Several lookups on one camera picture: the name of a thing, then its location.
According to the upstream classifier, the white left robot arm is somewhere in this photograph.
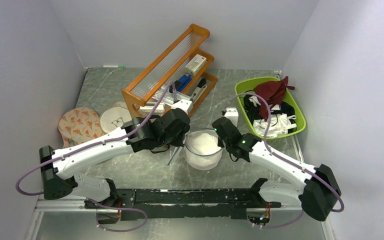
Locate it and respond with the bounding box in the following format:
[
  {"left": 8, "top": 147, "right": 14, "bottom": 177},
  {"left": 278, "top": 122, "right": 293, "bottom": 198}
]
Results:
[{"left": 39, "top": 108, "right": 190, "bottom": 208}]

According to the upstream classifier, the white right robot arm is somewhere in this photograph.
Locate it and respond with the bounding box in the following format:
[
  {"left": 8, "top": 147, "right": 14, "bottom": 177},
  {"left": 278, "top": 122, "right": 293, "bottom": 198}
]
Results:
[{"left": 212, "top": 117, "right": 345, "bottom": 222}]

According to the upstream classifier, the floral orange bra wash bag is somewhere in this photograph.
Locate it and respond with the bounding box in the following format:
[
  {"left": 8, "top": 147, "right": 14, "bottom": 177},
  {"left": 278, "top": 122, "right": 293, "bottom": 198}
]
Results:
[{"left": 58, "top": 107, "right": 105, "bottom": 148}]

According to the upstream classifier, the blue black stapler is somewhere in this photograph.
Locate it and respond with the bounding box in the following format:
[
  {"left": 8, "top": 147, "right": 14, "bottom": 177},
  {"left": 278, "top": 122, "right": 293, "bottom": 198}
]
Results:
[{"left": 174, "top": 73, "right": 192, "bottom": 92}]

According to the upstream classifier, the black white garments pile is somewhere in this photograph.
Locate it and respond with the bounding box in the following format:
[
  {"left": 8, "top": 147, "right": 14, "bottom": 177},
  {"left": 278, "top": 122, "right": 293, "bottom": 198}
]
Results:
[{"left": 243, "top": 95, "right": 297, "bottom": 138}]

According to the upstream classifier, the orange wooden desk shelf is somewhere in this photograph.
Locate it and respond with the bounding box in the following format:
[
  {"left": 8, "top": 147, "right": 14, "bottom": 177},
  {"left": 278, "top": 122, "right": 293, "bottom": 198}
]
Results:
[{"left": 122, "top": 24, "right": 218, "bottom": 118}]

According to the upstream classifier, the grey long stapler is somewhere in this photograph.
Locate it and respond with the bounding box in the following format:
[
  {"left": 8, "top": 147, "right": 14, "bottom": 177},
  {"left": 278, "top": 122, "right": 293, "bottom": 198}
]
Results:
[{"left": 190, "top": 78, "right": 207, "bottom": 103}]

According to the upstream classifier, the lime green plastic basket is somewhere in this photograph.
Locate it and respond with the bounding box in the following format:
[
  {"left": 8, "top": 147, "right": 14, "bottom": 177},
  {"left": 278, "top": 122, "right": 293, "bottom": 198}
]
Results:
[{"left": 234, "top": 76, "right": 307, "bottom": 140}]

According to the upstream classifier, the dark red garment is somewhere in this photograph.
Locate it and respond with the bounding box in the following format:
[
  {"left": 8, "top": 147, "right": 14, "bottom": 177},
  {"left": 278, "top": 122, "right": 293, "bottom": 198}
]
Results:
[{"left": 253, "top": 76, "right": 295, "bottom": 122}]

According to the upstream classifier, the white staples box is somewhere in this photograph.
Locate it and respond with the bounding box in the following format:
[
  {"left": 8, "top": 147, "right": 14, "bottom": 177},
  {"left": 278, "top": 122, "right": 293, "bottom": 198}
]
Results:
[{"left": 185, "top": 54, "right": 207, "bottom": 76}]

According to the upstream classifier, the white green marker pen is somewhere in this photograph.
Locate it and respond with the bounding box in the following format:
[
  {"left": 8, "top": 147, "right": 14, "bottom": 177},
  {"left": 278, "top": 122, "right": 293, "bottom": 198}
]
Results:
[{"left": 102, "top": 65, "right": 125, "bottom": 69}]

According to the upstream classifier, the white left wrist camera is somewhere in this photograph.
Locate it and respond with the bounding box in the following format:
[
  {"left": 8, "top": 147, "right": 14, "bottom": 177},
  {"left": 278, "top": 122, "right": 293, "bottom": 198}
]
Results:
[{"left": 171, "top": 99, "right": 193, "bottom": 116}]

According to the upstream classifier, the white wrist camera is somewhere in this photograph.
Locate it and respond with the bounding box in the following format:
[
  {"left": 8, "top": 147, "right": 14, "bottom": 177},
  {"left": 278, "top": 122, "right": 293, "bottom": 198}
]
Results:
[
  {"left": 171, "top": 99, "right": 193, "bottom": 116},
  {"left": 222, "top": 107, "right": 239, "bottom": 127}
]

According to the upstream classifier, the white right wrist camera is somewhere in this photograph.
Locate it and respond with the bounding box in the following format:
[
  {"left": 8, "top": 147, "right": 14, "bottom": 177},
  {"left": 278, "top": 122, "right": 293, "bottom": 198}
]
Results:
[{"left": 222, "top": 107, "right": 239, "bottom": 127}]

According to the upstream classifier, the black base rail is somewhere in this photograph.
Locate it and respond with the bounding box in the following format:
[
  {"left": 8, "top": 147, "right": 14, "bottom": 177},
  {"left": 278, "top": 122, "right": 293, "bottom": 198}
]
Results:
[{"left": 101, "top": 188, "right": 281, "bottom": 221}]

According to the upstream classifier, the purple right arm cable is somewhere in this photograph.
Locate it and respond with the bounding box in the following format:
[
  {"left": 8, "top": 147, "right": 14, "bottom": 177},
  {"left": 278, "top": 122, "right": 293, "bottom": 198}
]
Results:
[{"left": 226, "top": 92, "right": 345, "bottom": 230}]

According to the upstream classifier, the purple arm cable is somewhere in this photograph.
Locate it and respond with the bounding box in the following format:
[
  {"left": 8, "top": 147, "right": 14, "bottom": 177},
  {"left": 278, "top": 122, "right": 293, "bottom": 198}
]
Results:
[
  {"left": 15, "top": 81, "right": 178, "bottom": 233},
  {"left": 226, "top": 92, "right": 345, "bottom": 230}
]

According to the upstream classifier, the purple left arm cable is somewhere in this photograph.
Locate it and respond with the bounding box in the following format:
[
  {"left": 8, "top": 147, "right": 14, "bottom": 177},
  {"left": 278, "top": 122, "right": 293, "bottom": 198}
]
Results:
[{"left": 15, "top": 81, "right": 178, "bottom": 233}]

